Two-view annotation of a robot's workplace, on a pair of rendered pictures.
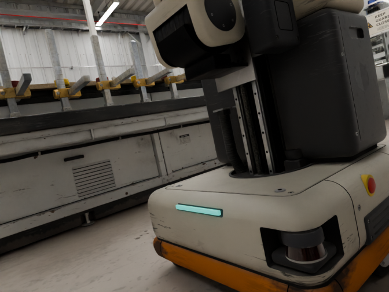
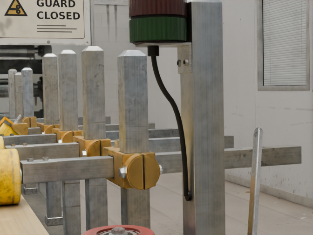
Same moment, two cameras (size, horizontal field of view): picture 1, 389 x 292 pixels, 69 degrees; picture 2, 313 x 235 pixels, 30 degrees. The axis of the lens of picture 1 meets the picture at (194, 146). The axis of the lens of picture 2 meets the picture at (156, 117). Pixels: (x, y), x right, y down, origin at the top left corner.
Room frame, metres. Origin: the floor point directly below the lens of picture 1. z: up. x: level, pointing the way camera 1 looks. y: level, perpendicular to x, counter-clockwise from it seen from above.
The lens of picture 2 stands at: (2.83, -0.51, 1.07)
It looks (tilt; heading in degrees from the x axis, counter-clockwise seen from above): 3 degrees down; 289
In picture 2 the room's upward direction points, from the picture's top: 1 degrees counter-clockwise
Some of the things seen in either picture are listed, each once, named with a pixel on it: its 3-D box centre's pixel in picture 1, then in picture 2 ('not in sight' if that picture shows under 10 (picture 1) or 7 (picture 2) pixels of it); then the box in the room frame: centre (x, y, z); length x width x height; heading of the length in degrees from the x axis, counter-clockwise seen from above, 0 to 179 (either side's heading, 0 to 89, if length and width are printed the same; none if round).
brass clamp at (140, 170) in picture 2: not in sight; (130, 166); (3.15, -1.33, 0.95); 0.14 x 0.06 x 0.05; 128
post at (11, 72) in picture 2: not in sight; (14, 124); (4.21, -2.70, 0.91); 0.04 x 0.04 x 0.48; 38
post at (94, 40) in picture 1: (102, 74); not in sight; (1.76, 0.46, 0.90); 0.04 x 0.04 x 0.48; 38
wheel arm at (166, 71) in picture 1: (152, 79); not in sight; (1.87, 0.18, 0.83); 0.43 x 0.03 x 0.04; 38
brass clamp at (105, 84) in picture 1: (108, 85); not in sight; (1.77, 0.44, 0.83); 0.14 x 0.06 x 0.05; 128
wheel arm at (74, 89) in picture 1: (74, 90); not in sight; (1.56, 0.57, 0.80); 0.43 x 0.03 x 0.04; 38
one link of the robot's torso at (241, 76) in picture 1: (223, 37); not in sight; (0.78, -0.14, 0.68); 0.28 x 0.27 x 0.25; 38
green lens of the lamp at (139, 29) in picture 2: not in sight; (158, 31); (3.02, -1.09, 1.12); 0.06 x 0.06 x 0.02
